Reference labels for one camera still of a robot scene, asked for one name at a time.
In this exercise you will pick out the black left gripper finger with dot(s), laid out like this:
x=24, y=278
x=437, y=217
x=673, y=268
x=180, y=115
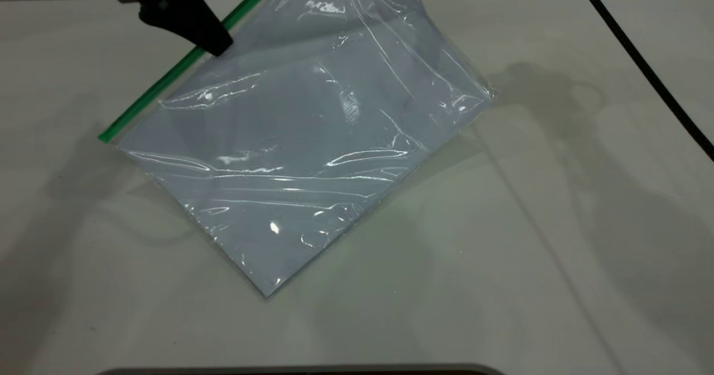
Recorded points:
x=203, y=26
x=162, y=17

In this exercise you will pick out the clear plastic bag green zipper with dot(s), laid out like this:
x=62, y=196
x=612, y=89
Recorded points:
x=312, y=140

